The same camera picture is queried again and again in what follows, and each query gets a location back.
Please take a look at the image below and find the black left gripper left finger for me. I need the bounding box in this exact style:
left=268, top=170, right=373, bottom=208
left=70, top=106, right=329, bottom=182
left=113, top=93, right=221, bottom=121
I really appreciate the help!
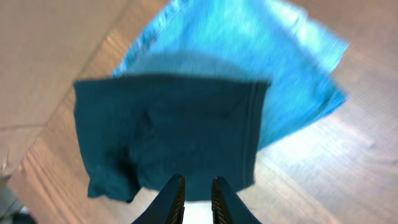
left=132, top=174, right=185, bottom=224

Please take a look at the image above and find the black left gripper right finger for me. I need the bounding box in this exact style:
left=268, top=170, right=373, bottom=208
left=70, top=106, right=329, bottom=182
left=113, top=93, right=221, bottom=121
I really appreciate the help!
left=211, top=177, right=261, bottom=224

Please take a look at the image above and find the dark navy t-shirt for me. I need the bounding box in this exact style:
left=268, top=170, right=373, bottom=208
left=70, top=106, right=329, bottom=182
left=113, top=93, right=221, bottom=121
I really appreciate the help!
left=73, top=74, right=269, bottom=202

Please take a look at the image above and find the folded light blue cloth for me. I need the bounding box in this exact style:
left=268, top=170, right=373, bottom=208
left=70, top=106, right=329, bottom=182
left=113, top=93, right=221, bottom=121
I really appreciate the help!
left=113, top=0, right=348, bottom=147

